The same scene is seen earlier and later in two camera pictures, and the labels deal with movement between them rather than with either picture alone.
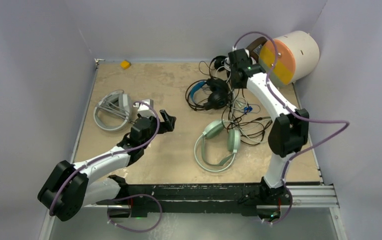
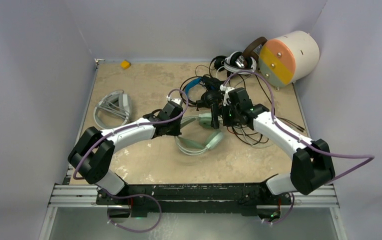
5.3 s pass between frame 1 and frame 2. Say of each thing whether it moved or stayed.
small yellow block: stayed
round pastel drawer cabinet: stayed
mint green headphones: moved
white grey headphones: stayed
